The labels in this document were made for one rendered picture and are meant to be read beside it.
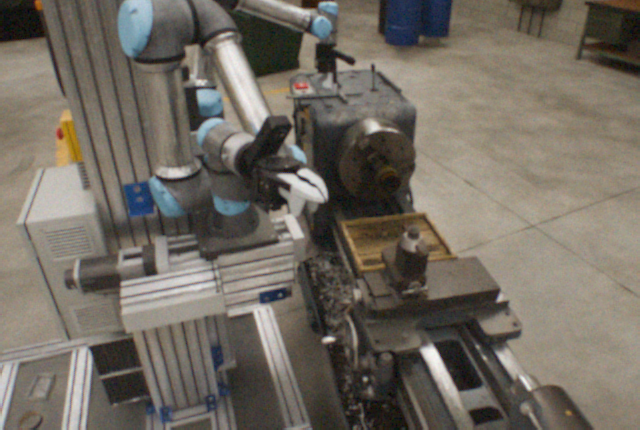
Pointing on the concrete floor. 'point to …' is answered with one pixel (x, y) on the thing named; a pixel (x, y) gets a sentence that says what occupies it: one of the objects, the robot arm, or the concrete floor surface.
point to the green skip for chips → (267, 43)
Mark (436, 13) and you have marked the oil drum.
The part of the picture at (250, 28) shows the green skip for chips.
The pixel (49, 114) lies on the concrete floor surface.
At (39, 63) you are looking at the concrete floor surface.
